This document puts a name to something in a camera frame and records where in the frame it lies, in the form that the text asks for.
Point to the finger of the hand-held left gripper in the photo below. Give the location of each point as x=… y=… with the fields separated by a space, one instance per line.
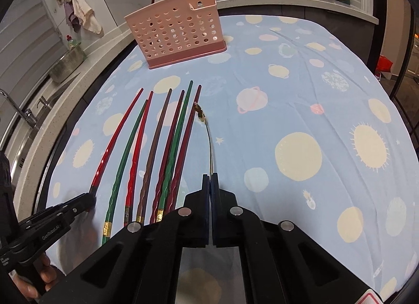
x=80 y=205

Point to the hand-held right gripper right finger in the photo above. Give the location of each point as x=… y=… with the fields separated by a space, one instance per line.
x=215 y=199

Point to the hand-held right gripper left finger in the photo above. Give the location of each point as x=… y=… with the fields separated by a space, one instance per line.
x=205 y=199

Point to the dark red chopstick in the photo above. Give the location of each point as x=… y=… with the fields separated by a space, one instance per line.
x=160 y=181
x=180 y=169

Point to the brown chopstick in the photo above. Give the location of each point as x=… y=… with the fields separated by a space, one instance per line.
x=146 y=179

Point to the thin metal chopstick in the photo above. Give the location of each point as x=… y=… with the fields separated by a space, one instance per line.
x=199 y=112

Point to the pink perforated utensil holder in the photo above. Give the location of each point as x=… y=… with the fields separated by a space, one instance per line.
x=176 y=28

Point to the person's left hand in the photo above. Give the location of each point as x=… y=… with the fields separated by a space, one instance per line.
x=50 y=273

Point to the chrome sink faucet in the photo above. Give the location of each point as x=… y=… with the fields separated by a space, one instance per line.
x=23 y=112

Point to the small sink tap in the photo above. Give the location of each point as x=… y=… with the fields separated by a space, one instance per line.
x=44 y=101

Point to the blue planet print tablecloth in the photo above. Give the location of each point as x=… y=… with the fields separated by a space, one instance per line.
x=262 y=78

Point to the green dish soap bottle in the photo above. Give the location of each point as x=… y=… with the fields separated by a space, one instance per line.
x=73 y=42

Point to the purple hanging cloth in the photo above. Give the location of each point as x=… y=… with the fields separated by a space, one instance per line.
x=72 y=17

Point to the cream hanging towel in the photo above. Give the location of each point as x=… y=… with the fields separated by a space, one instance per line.
x=86 y=12

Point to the red bag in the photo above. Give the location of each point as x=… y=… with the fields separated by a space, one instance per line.
x=384 y=63

